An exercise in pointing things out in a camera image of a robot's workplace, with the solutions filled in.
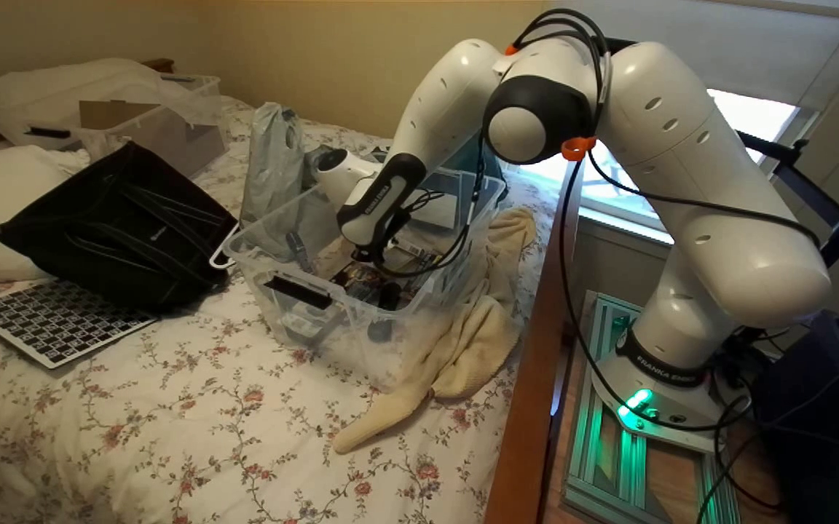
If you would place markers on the brown wooden footboard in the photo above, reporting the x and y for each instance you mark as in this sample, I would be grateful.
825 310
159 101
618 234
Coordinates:
536 388

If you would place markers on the bright window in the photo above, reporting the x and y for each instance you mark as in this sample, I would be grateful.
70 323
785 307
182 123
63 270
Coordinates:
730 110

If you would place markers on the white hanger hook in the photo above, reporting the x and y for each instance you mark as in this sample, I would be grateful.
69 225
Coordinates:
216 260

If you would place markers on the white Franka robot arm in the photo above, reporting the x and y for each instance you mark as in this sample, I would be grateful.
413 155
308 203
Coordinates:
730 263

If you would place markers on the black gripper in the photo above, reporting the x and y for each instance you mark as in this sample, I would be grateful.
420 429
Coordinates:
383 257

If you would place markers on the green lit robot platform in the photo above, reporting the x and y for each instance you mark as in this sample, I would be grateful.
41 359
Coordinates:
595 454

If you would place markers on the clear plastic bag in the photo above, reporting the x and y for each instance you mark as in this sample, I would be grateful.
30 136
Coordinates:
271 155

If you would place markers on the dark fabric bag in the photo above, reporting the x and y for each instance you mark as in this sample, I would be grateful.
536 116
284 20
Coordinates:
117 234

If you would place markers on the black container latch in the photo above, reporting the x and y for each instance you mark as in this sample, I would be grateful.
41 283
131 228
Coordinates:
299 291

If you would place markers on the floral bedsheet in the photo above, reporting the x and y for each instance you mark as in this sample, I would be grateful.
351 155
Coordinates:
197 425

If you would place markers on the dark blue chair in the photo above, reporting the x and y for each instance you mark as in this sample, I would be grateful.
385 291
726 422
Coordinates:
828 438

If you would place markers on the brown cardboard box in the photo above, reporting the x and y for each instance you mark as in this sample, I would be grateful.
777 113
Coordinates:
166 141

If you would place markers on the beige towel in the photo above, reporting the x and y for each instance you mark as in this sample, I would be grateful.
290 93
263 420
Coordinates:
458 359

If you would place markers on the clear plastic storage container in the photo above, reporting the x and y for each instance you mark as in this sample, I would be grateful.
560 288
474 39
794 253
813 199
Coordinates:
263 241

